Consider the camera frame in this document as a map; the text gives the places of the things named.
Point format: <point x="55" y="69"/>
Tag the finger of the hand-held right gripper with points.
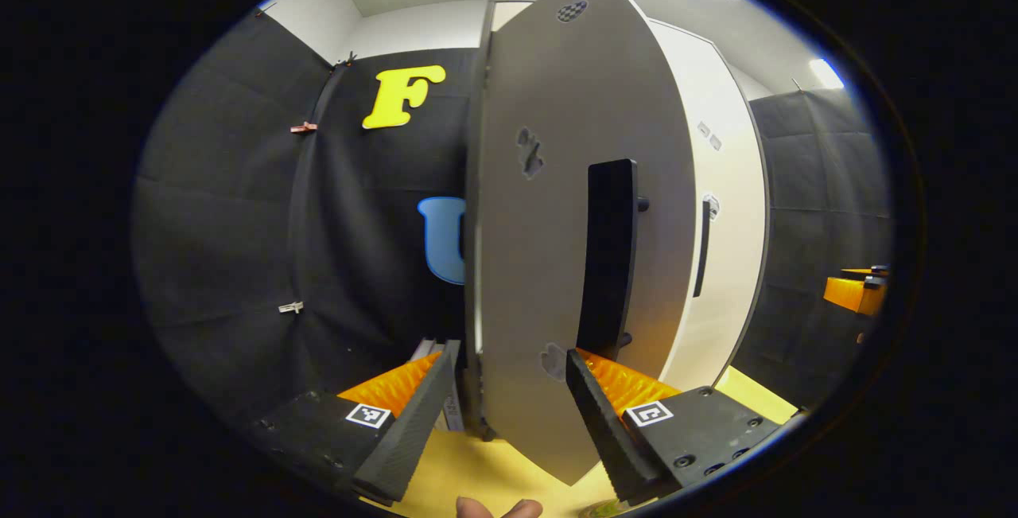
<point x="851" y="295"/>
<point x="875" y="271"/>

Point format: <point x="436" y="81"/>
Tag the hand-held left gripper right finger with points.
<point x="600" y="422"/>

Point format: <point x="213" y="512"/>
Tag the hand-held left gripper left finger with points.
<point x="409" y="430"/>

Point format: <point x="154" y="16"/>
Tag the white cabinet door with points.
<point x="728" y="184"/>
<point x="549" y="263"/>

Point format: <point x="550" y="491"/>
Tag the white and grey cabinet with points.
<point x="473" y="223"/>

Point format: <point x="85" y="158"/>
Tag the black backdrop cloth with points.
<point x="238" y="223"/>
<point x="819" y="184"/>

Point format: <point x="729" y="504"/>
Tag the white cloth clip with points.
<point x="291" y="308"/>

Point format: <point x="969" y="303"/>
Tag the small ceiling light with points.
<point x="827" y="74"/>

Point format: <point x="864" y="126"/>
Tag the red cloth clip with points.
<point x="303" y="127"/>

